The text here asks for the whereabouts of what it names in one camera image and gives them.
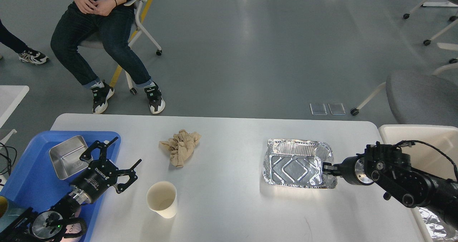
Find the blue plastic tray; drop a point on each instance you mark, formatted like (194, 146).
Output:
(34, 183)

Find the white plastic bin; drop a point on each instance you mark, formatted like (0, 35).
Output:
(444, 138)

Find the white side table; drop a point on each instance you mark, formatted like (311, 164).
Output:
(10, 98)

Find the white paper cup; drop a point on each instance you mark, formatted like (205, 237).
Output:
(162, 199)

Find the clear floor plate left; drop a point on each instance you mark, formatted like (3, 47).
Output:
(318, 109)

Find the teal ceramic cup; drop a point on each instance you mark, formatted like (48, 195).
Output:
(9, 212)

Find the white chair under person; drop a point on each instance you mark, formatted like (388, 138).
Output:
(94, 40)

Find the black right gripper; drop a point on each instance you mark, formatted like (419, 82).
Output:
(351, 169)

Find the clear floor plate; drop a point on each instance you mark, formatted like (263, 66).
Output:
(337, 108)
(318, 109)

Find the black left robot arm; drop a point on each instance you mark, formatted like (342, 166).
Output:
(60, 220)

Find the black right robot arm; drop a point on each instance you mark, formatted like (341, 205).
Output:
(390, 168)

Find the person's other hand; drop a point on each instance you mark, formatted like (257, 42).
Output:
(85, 6)

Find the stainless steel rectangular pan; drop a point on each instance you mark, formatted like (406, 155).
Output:
(65, 158)

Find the person's hand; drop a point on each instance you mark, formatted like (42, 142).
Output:
(104, 7)

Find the aluminium foil tray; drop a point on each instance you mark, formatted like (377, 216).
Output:
(298, 164)

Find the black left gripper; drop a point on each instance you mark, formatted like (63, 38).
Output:
(93, 181)

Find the clear floor plate right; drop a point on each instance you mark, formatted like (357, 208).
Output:
(337, 108)

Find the foil tray in bin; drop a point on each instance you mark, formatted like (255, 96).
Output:
(439, 231)

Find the grey office chair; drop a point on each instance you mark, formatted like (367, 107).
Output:
(416, 98)

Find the crumpled beige cloth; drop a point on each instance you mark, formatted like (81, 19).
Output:
(180, 146)

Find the pink ribbed mug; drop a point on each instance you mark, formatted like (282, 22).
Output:
(72, 229)

